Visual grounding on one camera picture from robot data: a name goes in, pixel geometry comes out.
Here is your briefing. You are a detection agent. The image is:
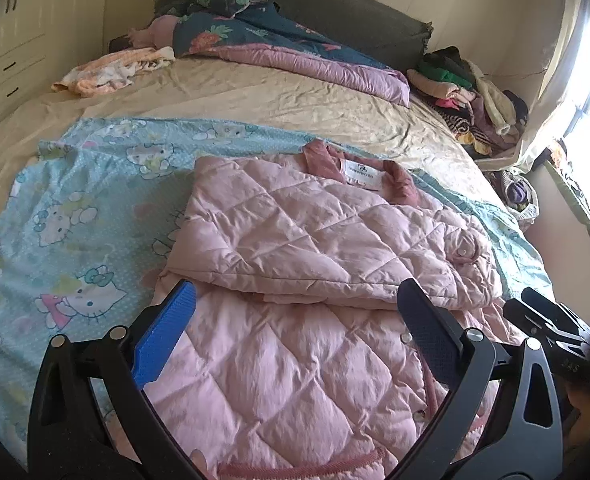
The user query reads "pink quilted jacket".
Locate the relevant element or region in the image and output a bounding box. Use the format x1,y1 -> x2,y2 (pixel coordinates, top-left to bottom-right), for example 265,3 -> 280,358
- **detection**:
147,140 -> 532,480

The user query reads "white bag of clothes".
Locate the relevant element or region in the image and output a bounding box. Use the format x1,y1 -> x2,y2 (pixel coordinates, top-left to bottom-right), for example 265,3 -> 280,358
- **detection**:
495,170 -> 540,224

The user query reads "peach printed cloth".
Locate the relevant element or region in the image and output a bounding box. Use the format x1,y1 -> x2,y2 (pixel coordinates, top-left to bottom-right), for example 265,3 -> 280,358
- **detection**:
51,46 -> 176,99

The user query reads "cream wardrobe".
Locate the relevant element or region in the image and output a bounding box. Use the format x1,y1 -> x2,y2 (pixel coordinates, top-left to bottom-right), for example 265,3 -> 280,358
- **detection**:
0,0 -> 112,127

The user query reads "blue cartoon printed sheet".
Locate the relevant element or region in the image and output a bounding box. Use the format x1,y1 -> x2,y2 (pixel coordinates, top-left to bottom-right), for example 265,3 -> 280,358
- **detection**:
0,117 -> 556,467

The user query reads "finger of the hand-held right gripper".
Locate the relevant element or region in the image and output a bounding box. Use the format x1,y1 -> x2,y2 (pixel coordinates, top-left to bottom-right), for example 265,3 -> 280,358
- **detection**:
521,287 -> 590,342
503,299 -> 584,359

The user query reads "grey padded headboard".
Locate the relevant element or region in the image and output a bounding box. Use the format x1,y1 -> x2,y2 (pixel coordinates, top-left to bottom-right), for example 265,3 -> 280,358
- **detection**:
154,0 -> 434,67

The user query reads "windowsill clutter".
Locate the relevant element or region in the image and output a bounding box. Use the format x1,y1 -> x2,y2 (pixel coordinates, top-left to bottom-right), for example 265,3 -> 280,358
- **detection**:
545,142 -> 590,249

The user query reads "person's right hand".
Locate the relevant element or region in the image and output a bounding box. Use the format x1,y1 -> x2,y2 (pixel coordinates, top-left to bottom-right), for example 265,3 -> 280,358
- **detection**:
567,392 -> 590,431

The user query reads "dark floral quilt pink lining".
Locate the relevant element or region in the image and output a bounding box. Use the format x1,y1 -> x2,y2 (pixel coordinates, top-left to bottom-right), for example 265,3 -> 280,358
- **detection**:
172,0 -> 411,109

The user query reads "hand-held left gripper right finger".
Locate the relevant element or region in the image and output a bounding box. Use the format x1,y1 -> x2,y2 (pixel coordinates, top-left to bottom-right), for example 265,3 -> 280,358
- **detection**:
390,278 -> 564,480

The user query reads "white curtain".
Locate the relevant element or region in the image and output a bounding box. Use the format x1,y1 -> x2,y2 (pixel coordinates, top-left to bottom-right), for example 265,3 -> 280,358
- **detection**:
475,0 -> 590,172

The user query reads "bed with beige sheet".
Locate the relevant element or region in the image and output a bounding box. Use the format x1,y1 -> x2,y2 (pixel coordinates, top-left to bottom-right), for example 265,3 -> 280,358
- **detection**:
0,52 -> 556,480

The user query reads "pink plush pillow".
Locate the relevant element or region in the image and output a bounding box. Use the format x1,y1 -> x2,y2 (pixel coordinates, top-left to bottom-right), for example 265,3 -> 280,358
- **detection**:
127,15 -> 180,51

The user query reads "pile of mixed clothes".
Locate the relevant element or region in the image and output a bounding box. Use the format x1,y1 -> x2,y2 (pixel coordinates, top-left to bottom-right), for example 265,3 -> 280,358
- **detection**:
407,46 -> 530,157

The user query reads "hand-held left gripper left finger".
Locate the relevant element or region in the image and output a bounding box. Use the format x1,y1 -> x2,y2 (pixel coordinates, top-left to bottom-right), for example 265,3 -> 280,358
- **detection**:
27,280 -> 208,480

